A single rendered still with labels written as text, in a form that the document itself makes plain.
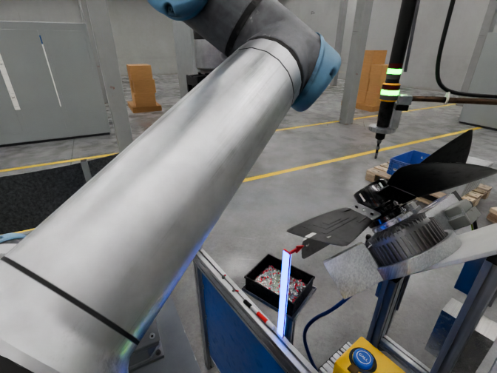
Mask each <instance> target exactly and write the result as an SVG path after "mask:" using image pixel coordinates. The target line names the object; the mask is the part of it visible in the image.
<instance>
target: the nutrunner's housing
mask: <svg viewBox="0 0 497 373"><path fill-rule="evenodd" d="M394 104H395V102H386V101H381V102H380V106H379V113H378V120H377V123H376V126H377V127H381V128H388V127H389V123H390V120H391V116H392V113H393V107H394ZM375 138H376V139H378V140H383V139H385V134H381V133H376V137H375Z"/></svg>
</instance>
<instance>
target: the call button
mask: <svg viewBox="0 0 497 373"><path fill-rule="evenodd" d="M373 359H374V358H373V357H372V355H371V354H370V353H369V352H368V351H366V350H364V349H363V348H361V349H356V350H355V351H354V354H353V360H354V362H355V364H356V365H357V366H358V367H359V368H361V369H364V370H369V369H371V368H372V366H373Z"/></svg>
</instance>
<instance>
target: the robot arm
mask: <svg viewBox="0 0 497 373"><path fill-rule="evenodd" d="M147 1H148V2H149V3H150V4H151V6H152V7H154V8H155V9H156V10H157V11H158V12H160V13H162V14H164V15H165V16H167V17H168V18H170V19H173V20H175V21H182V22H184V23H185V24H187V25H188V26H189V27H191V28H192V29H193V33H194V45H195V62H196V68H197V69H199V70H200V71H199V72H198V74H191V75H186V82H187V90H188V93H187V94H186V95H185V96H184V97H182V99H181V100H179V102H177V103H176V104H175V105H174V106H173V107H172V108H170V109H169V110H168V111H167V112H166V113H164V114H163V115H162V116H161V117H160V118H159V119H158V120H157V121H156V122H155V123H154V124H153V125H151V126H150V127H149V128H148V129H147V130H145V131H144V132H143V133H142V134H141V135H140V136H138V137H137V138H136V139H135V140H134V141H133V142H132V143H131V144H130V145H129V146H128V147H126V148H125V149H124V150H123V151H122V152H121V153H119V154H118V155H117V156H116V157H115V158H114V159H112V160H111V161H110V162H109V163H108V164H107V165H106V166H105V167H104V168H103V169H102V170H100V171H99V172H98V173H97V174H96V175H95V176H93V177H92V178H91V179H90V180H89V181H88V182H86V183H85V185H83V186H82V187H81V188H80V189H79V190H78V191H77V192H76V193H74V194H73V195H72V196H71V197H70V198H69V199H67V200H66V201H65V202H64V203H63V204H62V205H60V207H59V208H57V210H55V211H54V212H53V213H52V214H51V215H50V216H48V217H47V218H46V219H45V220H44V221H42V222H41V223H40V224H39V225H38V226H37V227H36V228H35V229H34V230H33V231H32V232H31V233H29V234H28V235H24V234H21V233H7V234H3V235H0V373H129V369H128V368H129V359H130V356H131V355H132V353H133V352H134V350H135V349H136V347H137V345H138V344H139V343H140V341H141V339H142V338H143V336H144V335H145V333H146V331H147V330H148V328H149V327H150V325H151V324H152V322H153V320H154V319H155V318H156V316H157V314H158V312H159V311H160V310H161V308H162V307H163V305H164V304H165V302H166V300H167V299H168V297H169V296H170V294H171V293H172V291H173V289H174V288H175V287H176V285H177V283H178V281H179V280H180V279H181V277H182V276H183V273H184V272H185V271H186V269H187V268H188V266H189V264H190V263H191V262H192V260H193V258H194V257H195V255H196V254H197V252H198V250H199V249H200V248H201V246H202V245H203V243H204V241H205V239H206V238H207V237H208V235H209V233H210V232H211V230H212V229H213V227H214V225H215V224H216V223H217V221H218V219H219V218H220V216H221V215H222V214H223V212H224V210H225V208H226V207H227V206H228V204H229V202H230V201H231V199H232V198H233V196H234V194H235V193H236V191H237V190H238V188H239V187H240V185H241V184H242V182H243V181H244V179H245V177H246V176H247V175H248V173H249V171H250V170H251V168H252V167H253V165H254V163H255V162H256V160H257V159H258V157H259V156H260V154H261V152H262V151H263V150H264V148H265V146H266V144H267V143H268V142H269V140H270V139H271V137H272V135H273V134H274V132H275V131H276V129H277V128H278V126H279V125H280V123H281V121H282V120H283V119H284V117H285V115H286V113H287V112H288V111H289V109H290V108H291V107H292V108H293V109H294V110H296V111H297V112H303V111H305V110H307V109H308V108H309V107H310V106H311V105H312V104H313V103H314V102H315V101H316V100H317V99H318V98H319V97H320V95H321V94H322V93H323V92H324V90H325V89H326V88H327V86H328V85H329V84H330V83H331V81H332V79H333V78H334V76H335V75H336V74H337V72H338V71H339V68H340V66H341V57H340V55H339V53H338V52H337V51H336V50H335V49H334V48H333V47H331V46H330V45H329V44H328V43H327V42H326V41H325V40H324V38H323V36H322V35H321V34H320V33H315V32H314V31H313V30H312V29H311V28H310V27H309V26H307V25H306V24H305V23H304V22H302V21H301V20H300V19H299V18H297V17H296V16H295V15H294V14H293V13H292V12H291V11H289V10H288V9H287V8H286V7H284V6H283V5H282V4H281V3H279V2H278V0H147Z"/></svg>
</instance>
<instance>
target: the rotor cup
mask: <svg viewBox="0 0 497 373"><path fill-rule="evenodd" d="M379 182H380V183H381V184H382V185H383V187H386V186H387V181H386V180H385V178H380V179H379V180H377V181H374V182H373V183H371V184H369V185H367V186H365V187H364V188H362V189H361V190H359V191H357V192H355V193H354V198H355V199H356V202H357V203H358V204H361V205H364V206H366V207H368V208H370V209H373V210H375V211H377V212H379V213H381V215H382V216H380V217H379V218H377V219H376V220H374V221H373V223H372V224H371V225H369V228H370V229H372V228H374V227H376V226H379V225H381V224H383V223H385V222H387V221H389V220H391V219H393V218H395V217H397V216H398V215H401V214H402V213H404V212H406V211H408V210H409V209H410V207H409V205H408V204H402V205H397V203H396V202H395V201H394V200H392V199H390V198H387V197H385V196H383V195H380V194H378V193H377V192H379V189H381V186H380V185H379ZM360 193H361V195H362V197H363V198H364V199H365V201H363V200H362V198H361V197H360V195H359V194H360Z"/></svg>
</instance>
